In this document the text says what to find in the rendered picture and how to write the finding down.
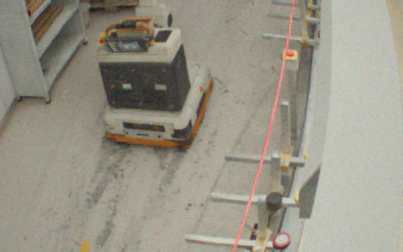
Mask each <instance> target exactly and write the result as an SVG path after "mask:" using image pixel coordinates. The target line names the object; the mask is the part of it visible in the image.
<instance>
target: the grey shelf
mask: <svg viewBox="0 0 403 252"><path fill-rule="evenodd" d="M19 3H20V4H19ZM76 3H77V4H76ZM48 5H50V6H52V10H55V9H56V8H57V7H58V6H59V5H63V7H64V9H63V10H62V11H61V13H60V14H59V15H58V16H57V18H56V19H55V20H54V21H53V23H52V24H51V25H50V26H49V28H48V29H47V30H46V32H45V33H44V34H43V36H42V37H41V38H40V39H39V42H38V43H37V44H36V45H35V44H34V43H35V42H34V39H33V35H32V30H31V27H30V25H31V24H32V23H33V22H34V20H35V19H36V18H37V17H38V16H39V15H40V14H41V12H42V11H44V9H45V8H46V7H47V6H48ZM26 8H27V7H26V5H25V0H0V34H1V35H0V44H1V48H2V51H3V56H4V58H5V61H6V65H7V68H8V71H9V74H10V78H11V81H12V83H13V86H14V90H15V93H16V96H17V99H18V102H21V101H22V98H19V96H33V97H40V96H41V97H45V101H46V103H47V104H49V103H50V102H51V100H50V97H49V94H47V93H48V92H49V89H50V88H51V86H52V84H53V81H54V79H56V77H57V75H58V74H59V73H60V72H61V70H62V68H63V67H64V65H65V64H66V63H67V61H68V59H69V58H70V57H71V55H72V54H73V53H74V51H75V49H76V48H77V47H78V45H79V44H80V42H81V41H82V40H83V38H84V43H83V44H84V45H87V44H88V41H87V37H86V32H85V27H84V23H83V18H82V13H81V12H82V11H81V9H80V8H81V7H80V2H79V0H45V1H44V3H43V4H41V5H40V6H39V7H38V9H37V10H36V11H34V13H33V14H32V15H31V17H28V13H27V9H26ZM25 9H26V10H25ZM77 9H78V10H77ZM21 10H22V11H21ZM78 14H79V15H78ZM22 15H23V16H22ZM24 15H25V16H24ZM79 18H80V19H79ZM79 21H80V22H81V23H80V22H79ZM81 27H82V28H81ZM1 37H2V38H1ZM29 44H30V45H29ZM34 46H35V47H34ZM10 69H11V70H10ZM11 72H12V73H11ZM12 75H13V76H12ZM13 78H14V79H13ZM13 80H14V81H13Z"/></svg>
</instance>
